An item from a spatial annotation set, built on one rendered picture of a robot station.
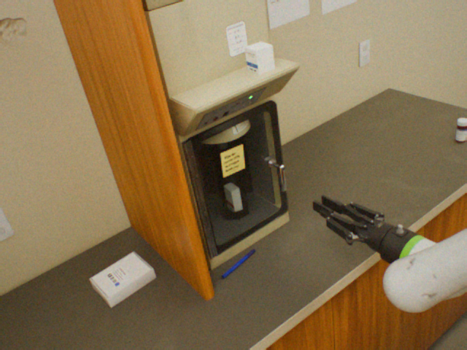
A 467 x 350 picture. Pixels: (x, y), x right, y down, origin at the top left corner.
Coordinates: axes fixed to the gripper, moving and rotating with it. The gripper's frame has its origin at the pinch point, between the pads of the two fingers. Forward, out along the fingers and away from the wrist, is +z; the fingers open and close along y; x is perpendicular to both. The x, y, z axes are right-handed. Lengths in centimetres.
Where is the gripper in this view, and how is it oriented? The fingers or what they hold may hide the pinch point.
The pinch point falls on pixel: (327, 207)
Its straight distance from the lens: 128.1
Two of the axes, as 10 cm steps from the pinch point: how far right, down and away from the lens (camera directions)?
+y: -8.0, 4.1, -4.4
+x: 1.4, 8.4, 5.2
